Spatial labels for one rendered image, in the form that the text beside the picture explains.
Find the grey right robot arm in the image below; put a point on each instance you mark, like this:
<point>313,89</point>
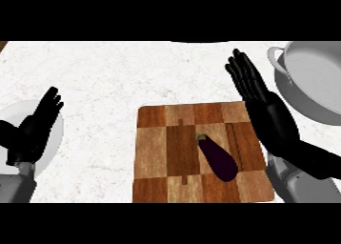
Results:
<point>303,186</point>

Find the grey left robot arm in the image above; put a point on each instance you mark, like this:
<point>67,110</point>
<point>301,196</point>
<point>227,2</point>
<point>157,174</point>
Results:
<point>11,186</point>

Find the dark purple eggplant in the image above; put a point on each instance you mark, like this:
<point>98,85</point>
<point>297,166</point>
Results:
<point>217,157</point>

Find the white round plate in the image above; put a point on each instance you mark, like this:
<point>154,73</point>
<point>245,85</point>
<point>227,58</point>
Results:
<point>46,143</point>

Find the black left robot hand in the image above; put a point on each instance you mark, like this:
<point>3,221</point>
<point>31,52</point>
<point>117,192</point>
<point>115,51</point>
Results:
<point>33,130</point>

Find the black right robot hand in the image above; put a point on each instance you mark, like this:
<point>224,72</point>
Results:
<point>272,120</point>

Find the grey metal pot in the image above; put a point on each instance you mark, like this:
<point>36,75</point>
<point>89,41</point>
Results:
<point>319,82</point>

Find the wooden checkered cutting board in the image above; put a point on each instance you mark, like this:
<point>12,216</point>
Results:
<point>196,152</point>

